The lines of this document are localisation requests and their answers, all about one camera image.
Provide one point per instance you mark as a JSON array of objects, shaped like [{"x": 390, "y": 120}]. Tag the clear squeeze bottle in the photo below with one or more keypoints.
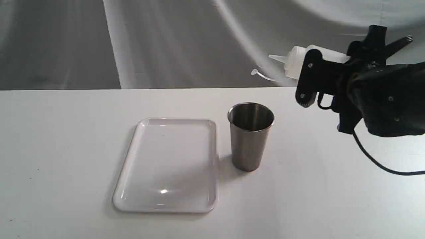
[{"x": 294, "y": 60}]

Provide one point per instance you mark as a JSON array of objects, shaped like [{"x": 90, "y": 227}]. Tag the stainless steel cup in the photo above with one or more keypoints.
[{"x": 250, "y": 124}]

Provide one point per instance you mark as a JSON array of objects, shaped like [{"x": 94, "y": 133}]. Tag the white plastic tray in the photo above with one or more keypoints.
[{"x": 170, "y": 167}]

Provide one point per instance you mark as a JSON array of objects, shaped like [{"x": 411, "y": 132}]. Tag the grey fabric backdrop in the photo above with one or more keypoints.
[{"x": 141, "y": 44}]

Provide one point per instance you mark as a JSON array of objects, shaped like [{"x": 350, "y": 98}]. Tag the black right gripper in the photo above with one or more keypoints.
[{"x": 363, "y": 85}]

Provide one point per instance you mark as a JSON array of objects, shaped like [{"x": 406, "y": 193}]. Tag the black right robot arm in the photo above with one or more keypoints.
[{"x": 388, "y": 98}]

